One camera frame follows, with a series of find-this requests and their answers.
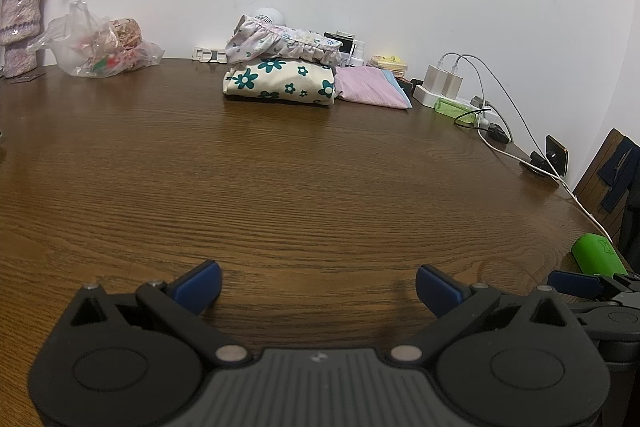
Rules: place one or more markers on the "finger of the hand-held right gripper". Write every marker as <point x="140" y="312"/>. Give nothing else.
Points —
<point x="572" y="284"/>

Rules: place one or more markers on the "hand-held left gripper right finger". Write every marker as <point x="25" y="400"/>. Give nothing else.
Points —
<point x="437" y="289"/>

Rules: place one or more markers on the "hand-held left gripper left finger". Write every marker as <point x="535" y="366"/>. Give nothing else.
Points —
<point x="200" y="288"/>

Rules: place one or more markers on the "pink and blue garment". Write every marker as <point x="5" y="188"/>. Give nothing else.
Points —
<point x="365" y="87"/>

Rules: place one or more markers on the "green roll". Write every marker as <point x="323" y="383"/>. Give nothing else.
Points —
<point x="597" y="254"/>

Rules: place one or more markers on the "wooden chair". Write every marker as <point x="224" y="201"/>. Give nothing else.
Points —
<point x="592" y="177"/>

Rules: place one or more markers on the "dark blue cloth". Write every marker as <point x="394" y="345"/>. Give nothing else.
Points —
<point x="620" y="172"/>

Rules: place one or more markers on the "black phone holder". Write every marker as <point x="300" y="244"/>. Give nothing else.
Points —
<point x="555" y="152"/>

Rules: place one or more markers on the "black adapter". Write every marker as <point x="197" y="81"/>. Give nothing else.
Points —
<point x="498" y="134"/>

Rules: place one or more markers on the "clear green bottle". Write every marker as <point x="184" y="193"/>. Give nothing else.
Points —
<point x="455" y="109"/>

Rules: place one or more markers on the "folded teal flower cloth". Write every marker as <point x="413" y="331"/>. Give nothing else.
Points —
<point x="270" y="82"/>

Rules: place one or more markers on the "yellow snack box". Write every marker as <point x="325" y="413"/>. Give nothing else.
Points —
<point x="387" y="61"/>

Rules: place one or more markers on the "ruffled floral cloth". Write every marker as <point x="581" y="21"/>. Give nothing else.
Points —
<point x="280" y="42"/>

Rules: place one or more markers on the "clear plastic bag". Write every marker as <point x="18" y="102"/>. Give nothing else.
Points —
<point x="90" y="47"/>

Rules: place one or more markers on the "white round speaker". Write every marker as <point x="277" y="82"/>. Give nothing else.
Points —
<point x="267" y="16"/>

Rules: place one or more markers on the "knitted vase cover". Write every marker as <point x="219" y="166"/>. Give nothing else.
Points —
<point x="20" y="22"/>

